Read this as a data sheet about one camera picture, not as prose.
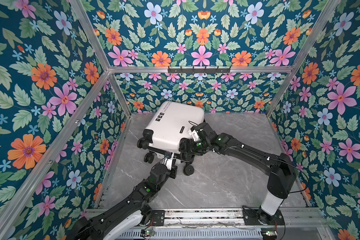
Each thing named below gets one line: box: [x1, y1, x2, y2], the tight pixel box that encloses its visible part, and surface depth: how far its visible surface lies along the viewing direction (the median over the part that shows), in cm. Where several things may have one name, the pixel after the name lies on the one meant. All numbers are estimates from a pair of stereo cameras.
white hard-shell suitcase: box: [137, 101, 205, 176], surface depth 86 cm
